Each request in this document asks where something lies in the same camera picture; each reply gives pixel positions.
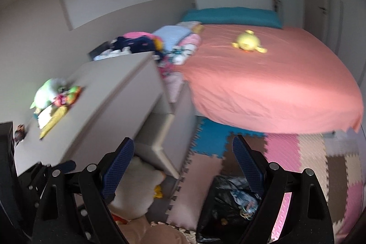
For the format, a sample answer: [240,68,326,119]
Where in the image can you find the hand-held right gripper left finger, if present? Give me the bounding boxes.
[32,138,135,244]

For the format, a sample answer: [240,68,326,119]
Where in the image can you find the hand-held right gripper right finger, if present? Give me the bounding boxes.
[232,135,335,244]

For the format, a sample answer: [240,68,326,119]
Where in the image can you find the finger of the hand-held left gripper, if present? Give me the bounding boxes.
[50,161,77,176]

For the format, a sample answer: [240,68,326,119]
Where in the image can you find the black toy storage bin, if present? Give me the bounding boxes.
[196,175,266,243]

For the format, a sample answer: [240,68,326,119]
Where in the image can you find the colourful small toy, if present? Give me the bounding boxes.
[53,85,82,106]

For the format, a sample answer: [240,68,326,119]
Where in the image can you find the green plush toy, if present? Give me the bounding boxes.
[30,78,67,111]

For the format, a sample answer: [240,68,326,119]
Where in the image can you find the white duck plush toy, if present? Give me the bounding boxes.
[110,157,166,219]

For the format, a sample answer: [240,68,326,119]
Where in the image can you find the red and yellow packet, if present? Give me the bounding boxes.
[111,212,129,225]

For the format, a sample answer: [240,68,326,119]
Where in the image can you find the small dark brown object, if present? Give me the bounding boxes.
[14,124,27,144]

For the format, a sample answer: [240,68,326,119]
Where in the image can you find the colourful foam puzzle mat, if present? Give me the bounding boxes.
[146,115,363,244]

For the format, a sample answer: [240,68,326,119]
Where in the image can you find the grey chest of drawers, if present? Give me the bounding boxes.
[13,51,198,179]

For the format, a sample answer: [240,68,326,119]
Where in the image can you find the bed with salmon sheet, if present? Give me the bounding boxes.
[172,24,362,134]

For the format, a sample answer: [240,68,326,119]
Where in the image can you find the pale pink cloth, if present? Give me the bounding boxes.
[163,67,186,103]

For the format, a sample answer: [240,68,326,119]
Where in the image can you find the white crumpled cloths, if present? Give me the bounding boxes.
[94,48,132,62]

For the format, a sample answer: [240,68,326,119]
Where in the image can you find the dark box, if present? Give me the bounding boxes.
[88,42,112,62]

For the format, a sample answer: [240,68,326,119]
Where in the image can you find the yellow plush toy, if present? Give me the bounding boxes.
[231,29,268,54]

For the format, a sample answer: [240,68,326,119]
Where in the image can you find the pile of small clothes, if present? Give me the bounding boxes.
[156,44,198,65]

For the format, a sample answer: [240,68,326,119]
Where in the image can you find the bright pink garment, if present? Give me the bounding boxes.
[123,32,155,40]

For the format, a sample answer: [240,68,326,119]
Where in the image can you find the pink folded clothes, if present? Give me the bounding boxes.
[180,34,201,47]

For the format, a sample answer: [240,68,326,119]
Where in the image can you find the light blue folded blanket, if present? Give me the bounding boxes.
[153,25,191,51]

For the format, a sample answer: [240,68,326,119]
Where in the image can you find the teal pillow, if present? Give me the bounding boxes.
[181,8,282,29]

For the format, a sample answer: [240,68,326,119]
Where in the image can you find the white patterned cloth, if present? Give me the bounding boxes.
[176,21,202,29]

